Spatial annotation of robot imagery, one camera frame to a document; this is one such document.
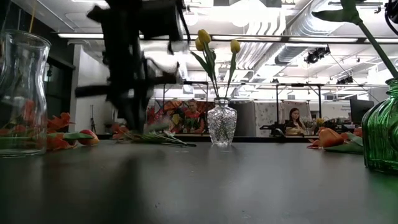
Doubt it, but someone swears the silver ventilation duct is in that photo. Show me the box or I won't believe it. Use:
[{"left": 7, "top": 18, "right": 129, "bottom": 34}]
[{"left": 275, "top": 0, "right": 352, "bottom": 66}]

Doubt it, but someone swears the orange spray flower bunch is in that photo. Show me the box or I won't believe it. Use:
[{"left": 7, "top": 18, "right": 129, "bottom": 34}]
[
  {"left": 307, "top": 127, "right": 363, "bottom": 150},
  {"left": 0, "top": 99, "right": 77, "bottom": 152},
  {"left": 111, "top": 124, "right": 189, "bottom": 146}
]

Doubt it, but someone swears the black table frame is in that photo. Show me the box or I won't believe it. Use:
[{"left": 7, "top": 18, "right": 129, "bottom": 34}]
[{"left": 96, "top": 133, "right": 312, "bottom": 144}]

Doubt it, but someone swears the black computer monitor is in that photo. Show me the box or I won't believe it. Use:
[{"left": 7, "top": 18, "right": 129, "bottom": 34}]
[{"left": 349, "top": 98, "right": 375, "bottom": 124}]

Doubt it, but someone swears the orange floral backdrop cloth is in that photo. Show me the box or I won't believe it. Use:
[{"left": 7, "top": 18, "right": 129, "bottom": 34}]
[{"left": 146, "top": 98, "right": 216, "bottom": 134}]

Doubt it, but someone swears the long ceiling light bar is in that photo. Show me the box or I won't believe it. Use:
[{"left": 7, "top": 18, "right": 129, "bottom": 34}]
[{"left": 57, "top": 32, "right": 398, "bottom": 44}]

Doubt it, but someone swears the green ribbed glass vase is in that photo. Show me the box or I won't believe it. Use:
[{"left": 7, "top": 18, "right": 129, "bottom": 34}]
[{"left": 361, "top": 77, "right": 398, "bottom": 174}]

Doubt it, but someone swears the orange tulip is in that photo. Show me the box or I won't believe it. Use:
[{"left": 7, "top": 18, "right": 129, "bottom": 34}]
[
  {"left": 318, "top": 126, "right": 364, "bottom": 155},
  {"left": 46, "top": 129, "right": 101, "bottom": 147}
]

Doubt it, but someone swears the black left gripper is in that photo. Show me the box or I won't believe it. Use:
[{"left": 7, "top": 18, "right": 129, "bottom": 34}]
[{"left": 74, "top": 37, "right": 184, "bottom": 134}]

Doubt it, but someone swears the black metal station frame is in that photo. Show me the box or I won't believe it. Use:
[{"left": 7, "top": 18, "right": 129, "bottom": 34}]
[{"left": 160, "top": 80, "right": 324, "bottom": 127}]

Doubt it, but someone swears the cut crystal glass vase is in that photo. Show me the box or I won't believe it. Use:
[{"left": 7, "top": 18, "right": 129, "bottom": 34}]
[{"left": 206, "top": 96, "right": 238, "bottom": 147}]

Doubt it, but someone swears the person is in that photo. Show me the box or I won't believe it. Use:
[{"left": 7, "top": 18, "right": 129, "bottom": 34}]
[
  {"left": 183, "top": 98, "right": 206, "bottom": 134},
  {"left": 284, "top": 107, "right": 307, "bottom": 136}
]

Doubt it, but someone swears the clear smooth glass vase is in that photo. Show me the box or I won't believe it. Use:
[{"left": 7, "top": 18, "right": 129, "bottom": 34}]
[{"left": 0, "top": 29, "right": 52, "bottom": 158}]

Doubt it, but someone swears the black tripod stand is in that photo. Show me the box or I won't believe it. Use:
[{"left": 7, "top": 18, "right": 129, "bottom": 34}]
[{"left": 89, "top": 105, "right": 96, "bottom": 134}]

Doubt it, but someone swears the white floral partition cloth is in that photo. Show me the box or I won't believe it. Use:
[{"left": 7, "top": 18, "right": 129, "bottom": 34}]
[{"left": 253, "top": 101, "right": 312, "bottom": 136}]

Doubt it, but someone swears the mixed flower bouquet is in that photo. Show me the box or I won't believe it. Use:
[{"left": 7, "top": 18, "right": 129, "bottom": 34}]
[{"left": 303, "top": 116, "right": 327, "bottom": 129}]

